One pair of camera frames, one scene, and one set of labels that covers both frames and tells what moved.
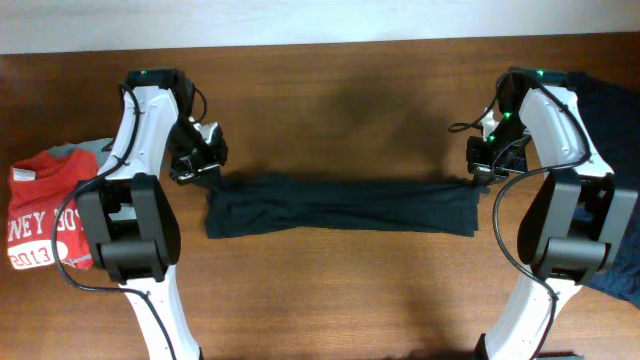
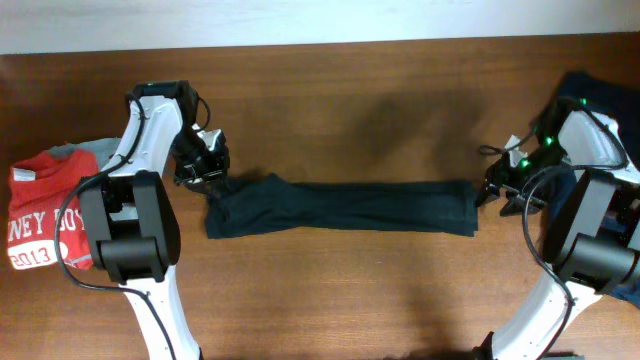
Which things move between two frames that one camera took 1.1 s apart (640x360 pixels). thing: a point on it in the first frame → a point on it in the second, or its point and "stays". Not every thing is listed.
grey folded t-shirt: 95,144 stays
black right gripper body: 503,152 → 546,156
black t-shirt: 243,205 stays
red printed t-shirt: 37,189 stays
